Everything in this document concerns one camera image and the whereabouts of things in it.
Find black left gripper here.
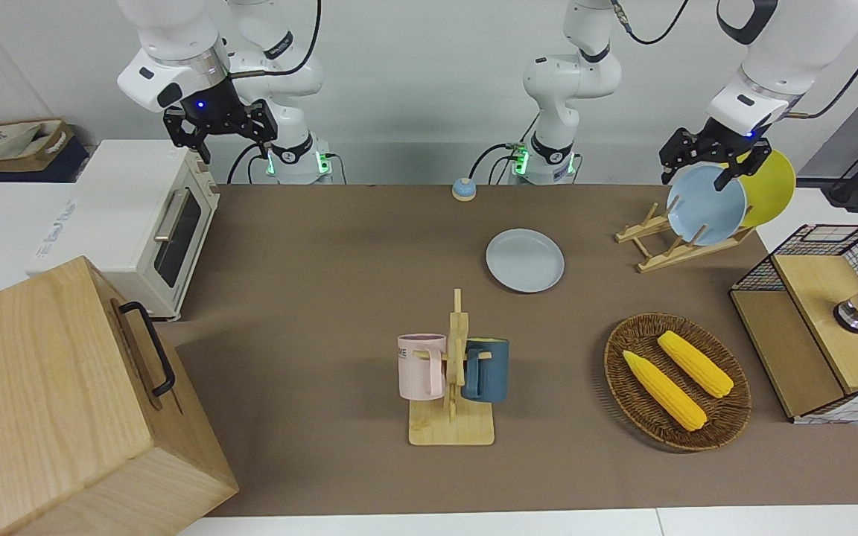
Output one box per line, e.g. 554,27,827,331
659,117,772,191

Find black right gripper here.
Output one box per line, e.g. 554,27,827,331
163,78,279,165

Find gray plate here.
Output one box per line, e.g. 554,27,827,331
486,228,565,293

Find light blue plate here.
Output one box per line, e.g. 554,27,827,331
667,164,749,246

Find yellow plate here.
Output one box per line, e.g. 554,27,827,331
736,149,797,229

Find wooden plate rack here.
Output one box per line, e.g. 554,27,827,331
615,202,756,274

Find white toaster oven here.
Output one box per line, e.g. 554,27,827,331
25,139,220,322

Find brown table mat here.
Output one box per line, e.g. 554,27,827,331
157,182,858,518

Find navy blue box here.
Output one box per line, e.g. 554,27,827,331
0,138,92,203

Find short yellow corn cob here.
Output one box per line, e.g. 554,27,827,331
657,331,735,399

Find cardboard box with bag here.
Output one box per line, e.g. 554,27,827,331
0,118,76,176

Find long yellow corn cob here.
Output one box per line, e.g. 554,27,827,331
623,350,708,433

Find brown wicker basket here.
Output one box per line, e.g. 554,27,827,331
604,313,752,452

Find pink mug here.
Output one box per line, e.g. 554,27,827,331
398,334,448,401

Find dark teal mug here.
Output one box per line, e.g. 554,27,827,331
461,338,510,404

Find wooden mug tree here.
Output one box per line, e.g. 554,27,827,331
408,289,495,447

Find black base power cable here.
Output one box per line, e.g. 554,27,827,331
226,141,272,185
470,112,543,185

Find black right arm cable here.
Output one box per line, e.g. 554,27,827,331
229,0,323,79

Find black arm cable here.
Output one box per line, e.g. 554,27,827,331
229,0,323,79
611,0,858,120

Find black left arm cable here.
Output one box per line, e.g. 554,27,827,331
611,0,858,120

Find wire grid storage box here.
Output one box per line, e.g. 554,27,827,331
729,223,858,425

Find wooden box with black handle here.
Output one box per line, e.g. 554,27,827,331
0,256,240,536

